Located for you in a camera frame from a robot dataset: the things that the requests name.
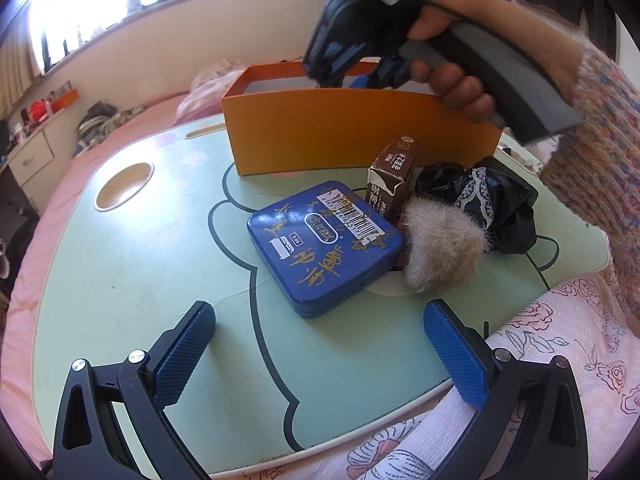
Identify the brown milk carton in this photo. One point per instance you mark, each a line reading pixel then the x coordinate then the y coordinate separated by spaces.
pixel 389 177

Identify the patterned knit sleeve forearm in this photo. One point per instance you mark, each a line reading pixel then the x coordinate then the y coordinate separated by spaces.
pixel 594 171

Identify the right hand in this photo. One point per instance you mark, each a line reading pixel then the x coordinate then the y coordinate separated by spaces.
pixel 496 62

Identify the beige furry pom-pom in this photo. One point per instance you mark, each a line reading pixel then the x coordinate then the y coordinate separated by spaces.
pixel 445 246

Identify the orange cardboard box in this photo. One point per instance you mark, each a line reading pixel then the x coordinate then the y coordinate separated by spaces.
pixel 279 120

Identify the pink rose quilt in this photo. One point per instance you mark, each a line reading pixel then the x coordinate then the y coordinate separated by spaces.
pixel 581 319

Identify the white drawer cabinet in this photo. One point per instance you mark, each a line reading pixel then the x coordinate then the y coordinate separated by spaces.
pixel 30 157

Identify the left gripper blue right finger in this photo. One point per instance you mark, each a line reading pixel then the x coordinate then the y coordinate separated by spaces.
pixel 551 441

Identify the pink clothes pile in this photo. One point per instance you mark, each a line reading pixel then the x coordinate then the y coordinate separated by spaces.
pixel 207 90

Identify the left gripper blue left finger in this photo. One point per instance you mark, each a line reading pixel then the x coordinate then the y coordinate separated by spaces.
pixel 89 442

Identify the blue tin box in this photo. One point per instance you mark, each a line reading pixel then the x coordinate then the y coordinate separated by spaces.
pixel 323 245

